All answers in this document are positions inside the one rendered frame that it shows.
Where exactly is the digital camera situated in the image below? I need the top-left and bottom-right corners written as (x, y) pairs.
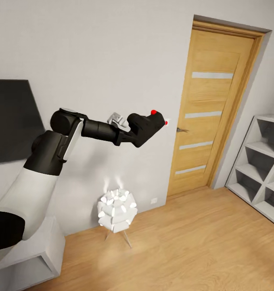
top-left (127, 110), bottom-right (165, 148)

